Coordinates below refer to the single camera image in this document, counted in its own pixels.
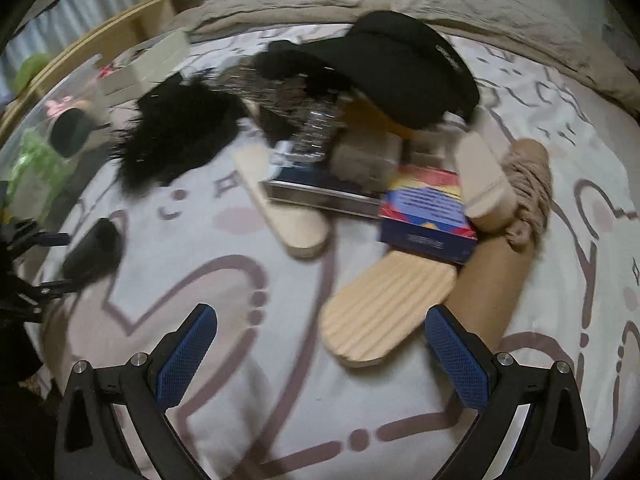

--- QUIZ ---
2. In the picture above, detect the green plush toy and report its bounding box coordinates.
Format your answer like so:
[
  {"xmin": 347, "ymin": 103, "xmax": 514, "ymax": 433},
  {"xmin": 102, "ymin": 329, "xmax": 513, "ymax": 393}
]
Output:
[{"xmin": 13, "ymin": 53, "xmax": 50, "ymax": 94}]

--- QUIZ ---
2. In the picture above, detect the bunny print bed sheet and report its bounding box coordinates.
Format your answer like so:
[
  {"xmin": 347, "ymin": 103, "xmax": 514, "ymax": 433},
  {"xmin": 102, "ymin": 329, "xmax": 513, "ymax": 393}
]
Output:
[{"xmin": 35, "ymin": 38, "xmax": 639, "ymax": 479}]

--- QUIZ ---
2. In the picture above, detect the flat wooden oval board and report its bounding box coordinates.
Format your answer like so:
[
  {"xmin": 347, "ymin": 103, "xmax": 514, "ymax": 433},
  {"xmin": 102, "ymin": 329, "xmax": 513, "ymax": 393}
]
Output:
[{"xmin": 233, "ymin": 144, "xmax": 330, "ymax": 259}]

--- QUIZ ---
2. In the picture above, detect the green dotted wipes pack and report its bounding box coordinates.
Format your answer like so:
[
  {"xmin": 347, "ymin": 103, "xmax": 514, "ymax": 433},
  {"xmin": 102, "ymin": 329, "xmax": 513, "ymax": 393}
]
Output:
[{"xmin": 1, "ymin": 128, "xmax": 70, "ymax": 221}]

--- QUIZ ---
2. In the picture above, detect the red blue carton box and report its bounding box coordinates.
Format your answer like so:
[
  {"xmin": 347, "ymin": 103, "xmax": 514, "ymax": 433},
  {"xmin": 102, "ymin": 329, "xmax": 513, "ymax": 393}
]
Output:
[{"xmin": 378, "ymin": 165, "xmax": 477, "ymax": 266}]

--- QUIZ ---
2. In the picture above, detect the thick wooden oval block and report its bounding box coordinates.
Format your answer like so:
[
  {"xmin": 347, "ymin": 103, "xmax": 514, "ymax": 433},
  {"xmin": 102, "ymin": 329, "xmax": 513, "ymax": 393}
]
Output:
[{"xmin": 319, "ymin": 250, "xmax": 457, "ymax": 367}]

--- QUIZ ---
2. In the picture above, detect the brown cardboard tube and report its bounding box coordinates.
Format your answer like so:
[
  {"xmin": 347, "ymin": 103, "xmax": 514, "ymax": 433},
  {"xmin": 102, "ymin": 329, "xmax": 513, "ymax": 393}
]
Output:
[{"xmin": 445, "ymin": 139, "xmax": 552, "ymax": 352}]

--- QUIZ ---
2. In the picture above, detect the black foam tube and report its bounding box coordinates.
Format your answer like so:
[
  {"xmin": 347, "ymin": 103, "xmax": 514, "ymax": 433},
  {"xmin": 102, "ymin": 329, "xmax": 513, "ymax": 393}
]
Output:
[{"xmin": 62, "ymin": 218, "xmax": 124, "ymax": 287}]

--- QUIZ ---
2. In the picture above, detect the wooden shelf unit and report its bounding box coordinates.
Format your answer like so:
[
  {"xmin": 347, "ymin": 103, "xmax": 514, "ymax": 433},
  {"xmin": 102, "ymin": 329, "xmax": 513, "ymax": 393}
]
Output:
[{"xmin": 1, "ymin": 0, "xmax": 204, "ymax": 142}]

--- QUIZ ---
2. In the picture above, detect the black cap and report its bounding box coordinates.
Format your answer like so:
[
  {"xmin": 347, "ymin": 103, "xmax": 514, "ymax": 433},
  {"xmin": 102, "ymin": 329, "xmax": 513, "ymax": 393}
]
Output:
[{"xmin": 256, "ymin": 11, "xmax": 480, "ymax": 130}]

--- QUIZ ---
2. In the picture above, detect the black feather accessory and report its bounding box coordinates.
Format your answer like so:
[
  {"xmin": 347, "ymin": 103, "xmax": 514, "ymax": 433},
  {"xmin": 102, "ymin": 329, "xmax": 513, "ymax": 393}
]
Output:
[{"xmin": 111, "ymin": 70, "xmax": 248, "ymax": 196}]

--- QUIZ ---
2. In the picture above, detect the white cardboard box of items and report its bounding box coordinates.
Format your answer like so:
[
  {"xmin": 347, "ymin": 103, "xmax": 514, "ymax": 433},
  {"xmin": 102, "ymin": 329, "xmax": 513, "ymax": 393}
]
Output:
[{"xmin": 99, "ymin": 29, "xmax": 190, "ymax": 107}]

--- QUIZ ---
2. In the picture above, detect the pink bunny phone stand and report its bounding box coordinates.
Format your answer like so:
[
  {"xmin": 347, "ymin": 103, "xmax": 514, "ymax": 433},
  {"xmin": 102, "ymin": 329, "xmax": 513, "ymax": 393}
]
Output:
[{"xmin": 46, "ymin": 96, "xmax": 98, "ymax": 158}]

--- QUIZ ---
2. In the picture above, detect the clear plastic storage bin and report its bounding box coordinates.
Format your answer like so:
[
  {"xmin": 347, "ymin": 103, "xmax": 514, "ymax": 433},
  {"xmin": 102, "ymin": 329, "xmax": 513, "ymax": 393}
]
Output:
[{"xmin": 1, "ymin": 54, "xmax": 111, "ymax": 221}]

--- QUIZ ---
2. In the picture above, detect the silver dark box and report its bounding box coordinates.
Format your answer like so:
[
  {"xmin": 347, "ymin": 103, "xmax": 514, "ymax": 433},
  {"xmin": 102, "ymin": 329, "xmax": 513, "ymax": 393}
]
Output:
[{"xmin": 260, "ymin": 141, "xmax": 382, "ymax": 219}]

